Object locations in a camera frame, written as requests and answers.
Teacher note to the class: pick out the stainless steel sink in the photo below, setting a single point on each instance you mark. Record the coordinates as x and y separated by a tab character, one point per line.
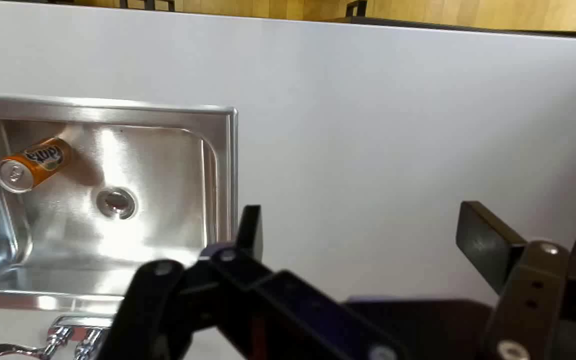
144	182

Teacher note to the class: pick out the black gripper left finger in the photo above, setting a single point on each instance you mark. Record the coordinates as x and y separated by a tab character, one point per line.
264	314

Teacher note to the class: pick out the chrome faucet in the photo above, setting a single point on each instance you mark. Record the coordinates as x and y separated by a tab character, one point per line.
86	332

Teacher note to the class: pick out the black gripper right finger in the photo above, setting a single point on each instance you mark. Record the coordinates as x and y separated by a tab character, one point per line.
535	316

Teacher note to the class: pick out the orange soda can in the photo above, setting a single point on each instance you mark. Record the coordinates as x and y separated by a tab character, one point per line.
34	165

